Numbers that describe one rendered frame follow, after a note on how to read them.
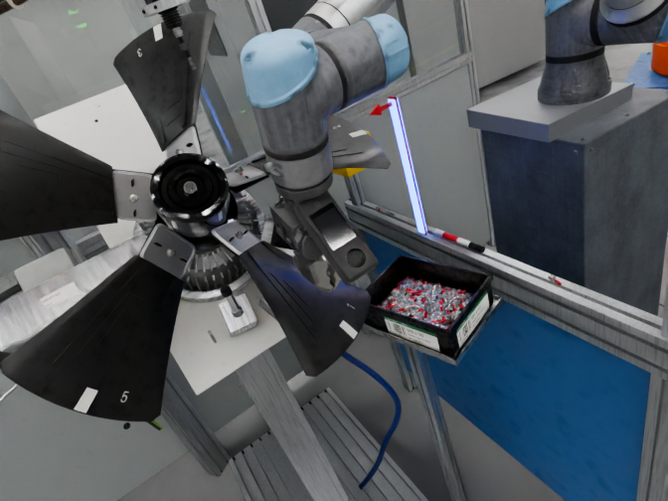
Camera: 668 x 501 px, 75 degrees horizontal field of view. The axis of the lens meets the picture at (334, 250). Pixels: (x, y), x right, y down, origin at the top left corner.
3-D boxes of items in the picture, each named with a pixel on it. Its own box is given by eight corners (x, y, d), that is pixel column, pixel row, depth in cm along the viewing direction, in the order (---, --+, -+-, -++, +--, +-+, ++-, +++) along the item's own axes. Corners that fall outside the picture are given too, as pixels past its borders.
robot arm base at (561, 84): (578, 79, 109) (579, 36, 104) (627, 87, 96) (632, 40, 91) (524, 98, 107) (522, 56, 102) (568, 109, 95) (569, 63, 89)
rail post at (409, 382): (404, 387, 176) (351, 224, 136) (411, 381, 177) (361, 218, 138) (410, 392, 173) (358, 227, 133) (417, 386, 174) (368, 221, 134)
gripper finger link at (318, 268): (314, 271, 70) (304, 231, 63) (335, 294, 66) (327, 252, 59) (297, 281, 69) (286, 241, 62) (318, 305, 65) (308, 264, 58)
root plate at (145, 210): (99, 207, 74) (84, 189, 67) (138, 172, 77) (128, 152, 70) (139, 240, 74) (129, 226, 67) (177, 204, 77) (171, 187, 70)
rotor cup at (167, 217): (136, 217, 77) (116, 186, 65) (195, 163, 82) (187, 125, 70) (200, 268, 77) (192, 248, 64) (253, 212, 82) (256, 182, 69)
